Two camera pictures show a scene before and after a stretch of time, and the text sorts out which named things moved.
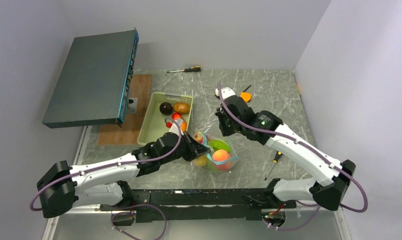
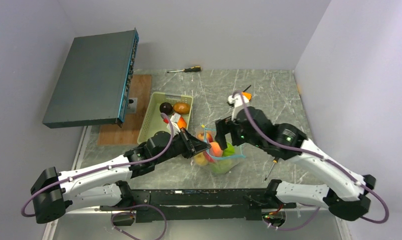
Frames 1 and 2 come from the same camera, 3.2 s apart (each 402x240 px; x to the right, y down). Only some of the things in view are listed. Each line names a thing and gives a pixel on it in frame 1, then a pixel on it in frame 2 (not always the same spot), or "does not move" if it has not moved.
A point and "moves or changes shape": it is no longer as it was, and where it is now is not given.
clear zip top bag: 222,156 moves or changes shape
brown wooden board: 128,134 does not move
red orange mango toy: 177,115 does not move
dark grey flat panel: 93,88 does not move
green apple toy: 217,144 moves or changes shape
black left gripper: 194,148 does not move
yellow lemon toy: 201,161 does not move
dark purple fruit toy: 166,108 does not move
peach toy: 220,155 → 215,150
